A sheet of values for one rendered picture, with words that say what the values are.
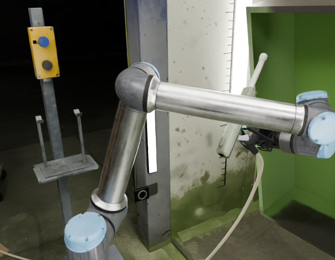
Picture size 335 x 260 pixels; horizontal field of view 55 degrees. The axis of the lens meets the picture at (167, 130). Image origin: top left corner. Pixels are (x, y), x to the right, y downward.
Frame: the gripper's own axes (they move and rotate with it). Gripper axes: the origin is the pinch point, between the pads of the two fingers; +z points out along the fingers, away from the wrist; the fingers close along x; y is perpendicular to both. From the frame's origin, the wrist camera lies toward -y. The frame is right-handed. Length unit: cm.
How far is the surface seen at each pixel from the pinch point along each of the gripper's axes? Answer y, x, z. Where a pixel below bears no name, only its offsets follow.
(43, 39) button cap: -58, 10, 88
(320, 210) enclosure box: 97, 2, 0
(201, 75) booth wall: 25, 48, 64
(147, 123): 12, 4, 73
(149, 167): 32, -17, 79
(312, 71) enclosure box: 37, 56, 0
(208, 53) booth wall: 20, 60, 60
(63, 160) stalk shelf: -9, -37, 104
